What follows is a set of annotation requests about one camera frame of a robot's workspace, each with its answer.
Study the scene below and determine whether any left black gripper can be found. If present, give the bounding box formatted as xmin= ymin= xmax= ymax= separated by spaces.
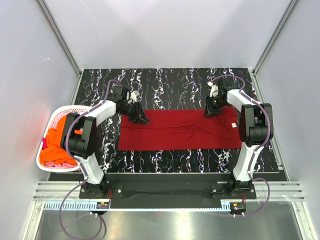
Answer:
xmin=119 ymin=100 xmax=150 ymax=125

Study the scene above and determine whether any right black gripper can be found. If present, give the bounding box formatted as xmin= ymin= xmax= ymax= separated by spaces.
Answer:
xmin=203 ymin=95 xmax=228 ymax=118

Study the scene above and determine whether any red t-shirt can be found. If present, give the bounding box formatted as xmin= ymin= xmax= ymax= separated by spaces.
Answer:
xmin=118 ymin=106 xmax=242 ymax=151

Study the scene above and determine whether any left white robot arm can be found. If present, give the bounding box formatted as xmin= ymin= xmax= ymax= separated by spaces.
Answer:
xmin=60 ymin=85 xmax=149 ymax=198

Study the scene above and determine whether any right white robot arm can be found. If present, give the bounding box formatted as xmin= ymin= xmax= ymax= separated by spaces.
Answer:
xmin=203 ymin=74 xmax=274 ymax=199

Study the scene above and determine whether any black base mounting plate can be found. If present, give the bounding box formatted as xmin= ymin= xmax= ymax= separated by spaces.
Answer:
xmin=79 ymin=173 xmax=257 ymax=200

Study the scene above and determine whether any white plastic laundry basket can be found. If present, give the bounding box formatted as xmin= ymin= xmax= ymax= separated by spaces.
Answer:
xmin=36 ymin=105 xmax=90 ymax=173

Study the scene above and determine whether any orange t-shirt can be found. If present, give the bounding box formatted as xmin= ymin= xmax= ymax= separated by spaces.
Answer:
xmin=39 ymin=114 xmax=78 ymax=167

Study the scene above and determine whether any magenta garment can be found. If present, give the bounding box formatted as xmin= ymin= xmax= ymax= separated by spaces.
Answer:
xmin=42 ymin=137 xmax=48 ymax=150

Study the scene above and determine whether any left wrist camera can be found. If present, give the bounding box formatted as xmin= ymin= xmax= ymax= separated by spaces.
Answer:
xmin=127 ymin=91 xmax=140 ymax=103

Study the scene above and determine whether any slotted cable duct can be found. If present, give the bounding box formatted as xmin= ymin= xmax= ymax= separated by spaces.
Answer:
xmin=44 ymin=200 xmax=231 ymax=212

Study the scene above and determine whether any left aluminium frame post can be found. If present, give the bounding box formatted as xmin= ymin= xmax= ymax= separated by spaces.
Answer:
xmin=35 ymin=0 xmax=82 ymax=78

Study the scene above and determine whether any aluminium frame post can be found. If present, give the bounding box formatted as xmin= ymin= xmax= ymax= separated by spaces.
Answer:
xmin=35 ymin=0 xmax=82 ymax=78
xmin=252 ymin=0 xmax=300 ymax=75

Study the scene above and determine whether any right aluminium frame post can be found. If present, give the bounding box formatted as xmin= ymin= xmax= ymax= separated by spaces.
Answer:
xmin=252 ymin=0 xmax=300 ymax=75

